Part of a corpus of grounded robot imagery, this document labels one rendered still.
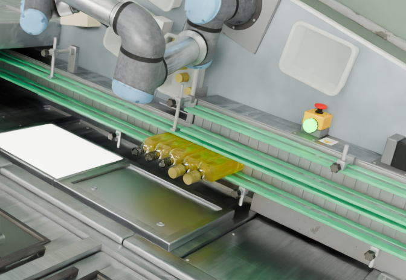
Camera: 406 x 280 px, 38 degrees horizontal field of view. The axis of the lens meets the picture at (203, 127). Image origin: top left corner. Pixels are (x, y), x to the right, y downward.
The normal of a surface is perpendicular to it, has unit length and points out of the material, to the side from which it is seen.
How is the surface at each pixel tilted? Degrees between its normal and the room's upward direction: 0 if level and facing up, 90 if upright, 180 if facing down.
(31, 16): 42
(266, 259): 90
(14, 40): 90
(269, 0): 3
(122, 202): 91
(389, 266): 0
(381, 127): 0
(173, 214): 90
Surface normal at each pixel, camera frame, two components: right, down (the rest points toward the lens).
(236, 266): 0.18, -0.94
